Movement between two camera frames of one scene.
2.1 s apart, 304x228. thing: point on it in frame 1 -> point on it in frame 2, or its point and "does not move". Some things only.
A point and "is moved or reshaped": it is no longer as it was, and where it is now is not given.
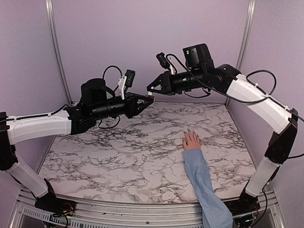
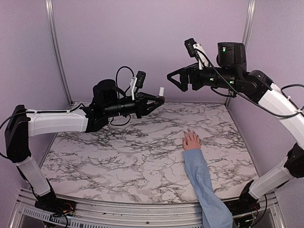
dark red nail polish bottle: (149, 99) is moved or reshaped
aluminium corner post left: (49, 5) does not move
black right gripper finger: (157, 81) -> (184, 72)
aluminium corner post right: (249, 20) does not move
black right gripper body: (167, 82) -> (199, 82)
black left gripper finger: (144, 106) -> (154, 107)
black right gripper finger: (162, 91) -> (184, 78)
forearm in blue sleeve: (216, 214) does not move
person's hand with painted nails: (191, 142) does not move
